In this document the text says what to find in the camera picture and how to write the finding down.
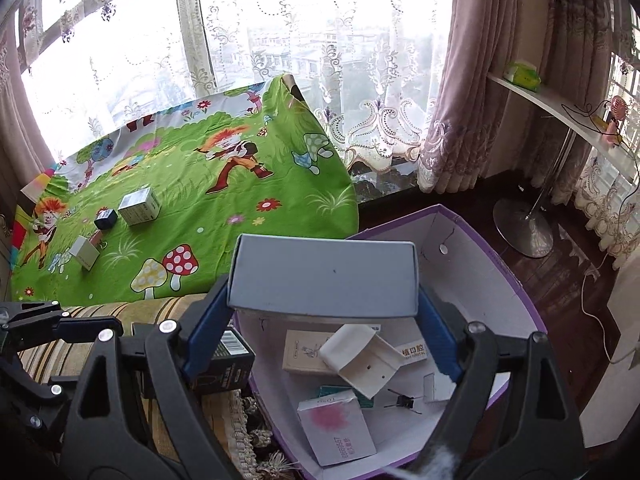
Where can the green tissue pack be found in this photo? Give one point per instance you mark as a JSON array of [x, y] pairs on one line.
[[522, 77]]

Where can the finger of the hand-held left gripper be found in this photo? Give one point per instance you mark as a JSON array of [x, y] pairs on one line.
[[45, 395], [75, 329]]

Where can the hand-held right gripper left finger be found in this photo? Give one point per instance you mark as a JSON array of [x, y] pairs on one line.
[[207, 335]]

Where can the white sheer lace curtain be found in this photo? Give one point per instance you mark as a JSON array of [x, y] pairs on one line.
[[300, 35]]

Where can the small pink fan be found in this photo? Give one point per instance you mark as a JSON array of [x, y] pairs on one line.
[[614, 110]]

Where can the lace trimmed window curtain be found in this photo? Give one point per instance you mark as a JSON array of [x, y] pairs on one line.
[[610, 195]]

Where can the silver floor lamp stand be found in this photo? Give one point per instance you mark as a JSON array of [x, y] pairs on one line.
[[522, 227]]

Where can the white box tray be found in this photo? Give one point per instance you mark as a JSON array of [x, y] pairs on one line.
[[360, 365]]

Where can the white curved shelf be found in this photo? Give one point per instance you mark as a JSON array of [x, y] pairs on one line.
[[550, 102]]

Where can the large grey cardboard box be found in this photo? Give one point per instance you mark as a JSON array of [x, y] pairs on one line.
[[325, 275]]

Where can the brown board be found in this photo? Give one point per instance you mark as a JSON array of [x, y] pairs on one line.
[[292, 87]]

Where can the white and green box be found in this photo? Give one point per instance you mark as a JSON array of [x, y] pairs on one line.
[[140, 206]]

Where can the beige box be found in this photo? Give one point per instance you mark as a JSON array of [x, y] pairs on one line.
[[305, 352]]

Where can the pink patterned curtain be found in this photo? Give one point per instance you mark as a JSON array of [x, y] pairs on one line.
[[15, 110], [500, 85]]

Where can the white box with orange label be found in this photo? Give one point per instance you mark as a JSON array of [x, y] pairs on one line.
[[412, 352]]

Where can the white box with pink blotch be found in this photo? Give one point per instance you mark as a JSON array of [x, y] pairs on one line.
[[335, 425]]

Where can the white furniture panel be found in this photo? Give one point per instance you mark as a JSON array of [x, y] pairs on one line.
[[615, 385]]

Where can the purple cardboard storage box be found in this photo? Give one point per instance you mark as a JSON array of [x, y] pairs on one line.
[[480, 280]]

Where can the green cartoon printed cloth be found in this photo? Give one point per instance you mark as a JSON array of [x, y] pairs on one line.
[[200, 220]]

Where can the small plain white box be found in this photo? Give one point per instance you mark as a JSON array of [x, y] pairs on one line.
[[435, 387]]

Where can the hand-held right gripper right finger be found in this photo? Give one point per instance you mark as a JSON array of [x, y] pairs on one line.
[[437, 335]]

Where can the black box with barcode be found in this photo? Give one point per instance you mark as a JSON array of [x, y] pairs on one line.
[[227, 365]]

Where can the small dark blue box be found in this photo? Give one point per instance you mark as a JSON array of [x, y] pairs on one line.
[[106, 218]]

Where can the striped sofa cover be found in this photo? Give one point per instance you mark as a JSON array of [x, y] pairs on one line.
[[150, 307]]

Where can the small white tilted box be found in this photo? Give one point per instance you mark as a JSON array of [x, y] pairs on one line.
[[84, 253]]

